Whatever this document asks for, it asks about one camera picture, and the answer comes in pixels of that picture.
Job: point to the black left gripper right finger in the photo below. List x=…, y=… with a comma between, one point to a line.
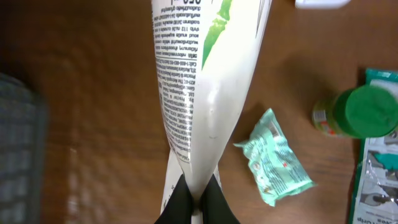
x=214, y=207

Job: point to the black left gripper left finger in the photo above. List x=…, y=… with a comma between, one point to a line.
x=179, y=207

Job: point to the mint green small packet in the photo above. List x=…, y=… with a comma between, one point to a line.
x=277, y=171

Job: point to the white tube with tan cap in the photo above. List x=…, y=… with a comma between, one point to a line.
x=205, y=55

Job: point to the green 3M wipes packet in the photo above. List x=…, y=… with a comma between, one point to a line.
x=374, y=198

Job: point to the green lid jar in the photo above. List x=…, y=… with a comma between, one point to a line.
x=364, y=112

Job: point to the white barcode scanner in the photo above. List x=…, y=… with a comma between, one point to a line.
x=320, y=4

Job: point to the grey plastic basket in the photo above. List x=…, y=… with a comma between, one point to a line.
x=23, y=130

